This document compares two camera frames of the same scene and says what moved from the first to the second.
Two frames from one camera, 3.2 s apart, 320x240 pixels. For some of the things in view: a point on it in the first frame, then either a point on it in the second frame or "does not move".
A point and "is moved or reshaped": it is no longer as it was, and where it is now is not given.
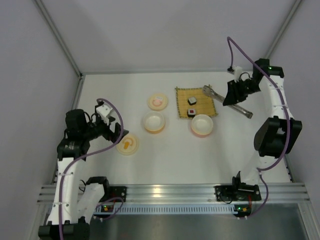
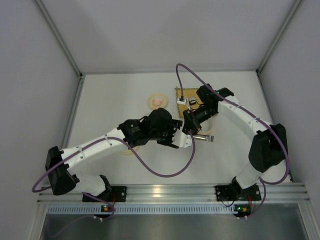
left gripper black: [113, 132] -> [171, 133]
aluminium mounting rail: [168, 193] does not move
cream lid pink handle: [157, 102] does not move
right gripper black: [238, 90] -> [191, 122]
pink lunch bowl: [202, 125] does not move
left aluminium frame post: [53, 27] does not move
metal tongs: [209, 90] is moved or reshaped
